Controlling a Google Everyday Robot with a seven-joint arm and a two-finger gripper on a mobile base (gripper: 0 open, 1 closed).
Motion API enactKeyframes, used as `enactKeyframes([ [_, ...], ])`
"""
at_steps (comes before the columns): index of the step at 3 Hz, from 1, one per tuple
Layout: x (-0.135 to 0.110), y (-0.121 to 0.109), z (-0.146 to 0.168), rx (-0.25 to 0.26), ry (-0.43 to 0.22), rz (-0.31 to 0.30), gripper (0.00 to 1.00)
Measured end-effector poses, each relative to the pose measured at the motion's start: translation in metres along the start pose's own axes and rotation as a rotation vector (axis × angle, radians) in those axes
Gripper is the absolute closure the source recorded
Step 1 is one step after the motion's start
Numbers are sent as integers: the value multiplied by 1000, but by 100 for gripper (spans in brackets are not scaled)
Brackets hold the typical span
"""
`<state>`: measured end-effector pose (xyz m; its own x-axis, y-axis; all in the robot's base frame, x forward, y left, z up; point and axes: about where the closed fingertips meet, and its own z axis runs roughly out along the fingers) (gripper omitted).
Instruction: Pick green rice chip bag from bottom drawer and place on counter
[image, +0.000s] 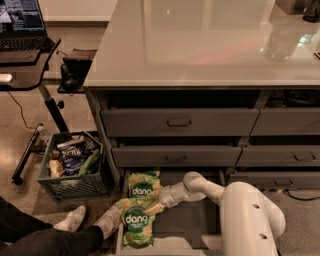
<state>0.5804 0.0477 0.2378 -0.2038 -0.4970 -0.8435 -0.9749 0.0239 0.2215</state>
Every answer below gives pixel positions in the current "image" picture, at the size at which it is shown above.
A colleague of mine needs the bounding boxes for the top right grey drawer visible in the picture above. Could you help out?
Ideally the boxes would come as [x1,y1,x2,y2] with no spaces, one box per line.
[251,108,320,136]

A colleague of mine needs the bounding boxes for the black trousered legs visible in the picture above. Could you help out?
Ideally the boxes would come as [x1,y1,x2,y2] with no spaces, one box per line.
[0,197,104,256]

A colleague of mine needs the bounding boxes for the left white socked foot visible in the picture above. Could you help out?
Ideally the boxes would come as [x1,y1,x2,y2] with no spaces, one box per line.
[54,205,86,232]

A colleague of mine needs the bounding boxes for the top left grey drawer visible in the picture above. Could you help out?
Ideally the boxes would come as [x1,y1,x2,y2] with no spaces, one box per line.
[101,108,259,137]

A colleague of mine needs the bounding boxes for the middle right grey drawer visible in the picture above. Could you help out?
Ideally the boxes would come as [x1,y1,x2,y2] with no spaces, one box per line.
[237,145,320,167]

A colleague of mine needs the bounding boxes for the open laptop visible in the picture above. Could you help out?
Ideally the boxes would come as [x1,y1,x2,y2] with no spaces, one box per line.
[0,0,47,51]

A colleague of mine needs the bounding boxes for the blue snack bag in crate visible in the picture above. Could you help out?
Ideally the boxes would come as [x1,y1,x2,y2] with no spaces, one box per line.
[57,139,86,176]

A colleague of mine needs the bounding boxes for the open bottom drawer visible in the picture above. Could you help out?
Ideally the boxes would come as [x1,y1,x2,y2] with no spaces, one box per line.
[115,169,243,256]

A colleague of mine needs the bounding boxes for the green dang chip bag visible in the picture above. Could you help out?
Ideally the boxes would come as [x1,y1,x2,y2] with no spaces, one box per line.
[128,170,161,198]
[116,197,155,247]

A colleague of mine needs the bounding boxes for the grey drawer cabinet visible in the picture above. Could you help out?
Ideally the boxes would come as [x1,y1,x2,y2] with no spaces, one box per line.
[83,0,320,256]

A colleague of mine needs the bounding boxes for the black chair seat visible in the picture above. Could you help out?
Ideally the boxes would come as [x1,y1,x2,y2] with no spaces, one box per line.
[60,48,97,93]

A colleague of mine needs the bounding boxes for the green plastic crate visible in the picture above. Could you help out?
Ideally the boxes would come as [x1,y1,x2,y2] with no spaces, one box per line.
[37,131,108,202]

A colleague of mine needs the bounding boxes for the white object on desk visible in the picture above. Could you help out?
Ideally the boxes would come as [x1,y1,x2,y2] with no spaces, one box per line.
[0,74,13,83]

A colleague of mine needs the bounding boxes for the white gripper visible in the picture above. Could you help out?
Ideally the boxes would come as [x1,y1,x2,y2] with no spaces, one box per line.
[144,182,191,215]

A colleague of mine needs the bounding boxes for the black floor cable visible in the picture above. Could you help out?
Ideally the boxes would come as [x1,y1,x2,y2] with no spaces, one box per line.
[283,189,320,202]

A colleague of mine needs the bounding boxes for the right patterned socked foot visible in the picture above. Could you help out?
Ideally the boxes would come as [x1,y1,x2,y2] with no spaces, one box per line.
[94,204,121,240]

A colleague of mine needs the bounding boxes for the green bag in crate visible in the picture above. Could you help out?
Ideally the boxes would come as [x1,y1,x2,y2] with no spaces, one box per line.
[79,149,100,176]

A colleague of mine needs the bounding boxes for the middle left grey drawer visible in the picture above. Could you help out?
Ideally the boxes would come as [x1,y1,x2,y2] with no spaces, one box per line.
[112,145,241,167]

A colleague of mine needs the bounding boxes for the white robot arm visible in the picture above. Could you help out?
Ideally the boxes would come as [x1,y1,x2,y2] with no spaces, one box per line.
[144,172,286,256]

